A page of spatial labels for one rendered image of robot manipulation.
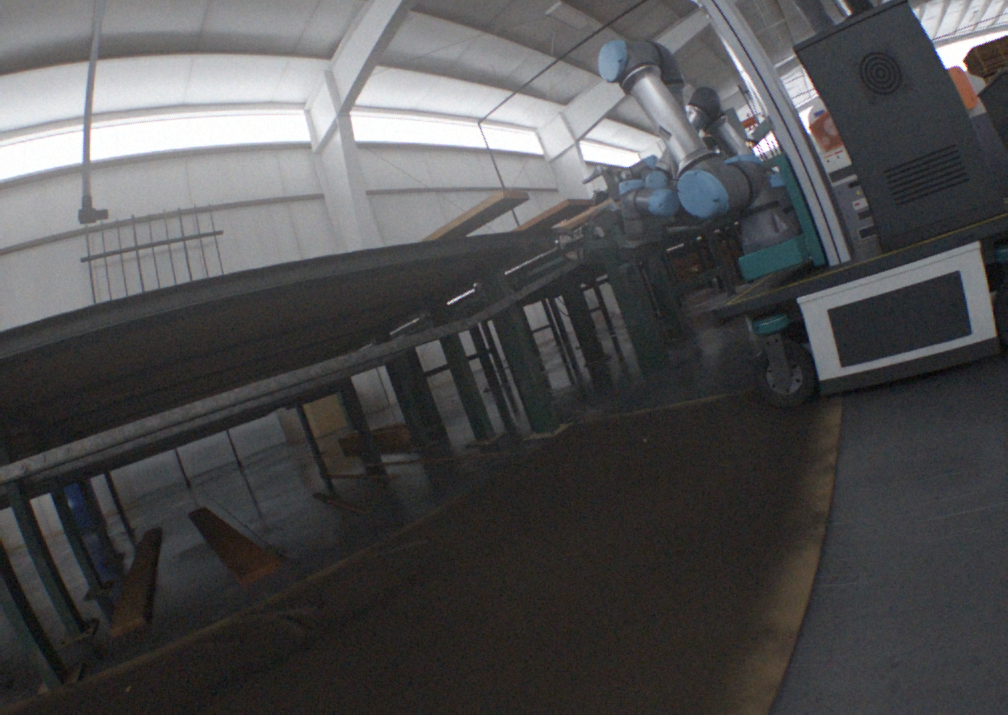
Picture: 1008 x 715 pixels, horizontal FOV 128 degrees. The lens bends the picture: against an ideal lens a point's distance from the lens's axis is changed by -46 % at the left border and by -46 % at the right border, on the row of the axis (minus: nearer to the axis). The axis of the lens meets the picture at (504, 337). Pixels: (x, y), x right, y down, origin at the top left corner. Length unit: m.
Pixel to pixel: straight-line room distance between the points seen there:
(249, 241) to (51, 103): 4.59
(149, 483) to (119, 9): 6.59
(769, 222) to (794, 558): 0.74
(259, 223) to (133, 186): 2.45
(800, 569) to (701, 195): 0.76
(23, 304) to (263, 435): 4.43
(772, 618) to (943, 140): 0.98
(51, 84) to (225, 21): 3.09
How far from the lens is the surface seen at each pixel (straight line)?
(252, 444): 6.75
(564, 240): 2.17
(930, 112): 1.17
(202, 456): 6.65
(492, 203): 1.44
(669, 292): 3.29
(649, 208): 1.23
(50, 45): 8.21
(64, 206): 8.45
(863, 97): 1.16
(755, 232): 1.13
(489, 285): 1.88
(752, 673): 0.56
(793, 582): 0.67
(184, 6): 7.85
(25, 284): 8.09
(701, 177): 1.02
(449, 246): 1.57
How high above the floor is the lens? 0.44
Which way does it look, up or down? level
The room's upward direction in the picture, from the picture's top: 20 degrees counter-clockwise
